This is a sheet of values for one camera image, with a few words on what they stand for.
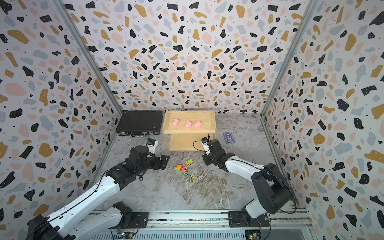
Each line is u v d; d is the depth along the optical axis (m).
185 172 0.88
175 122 0.87
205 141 0.81
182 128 0.87
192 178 0.86
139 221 0.73
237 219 0.73
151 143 0.69
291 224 0.75
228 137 1.06
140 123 1.14
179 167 0.90
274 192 0.44
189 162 0.92
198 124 0.86
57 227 0.39
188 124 0.85
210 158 0.81
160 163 0.72
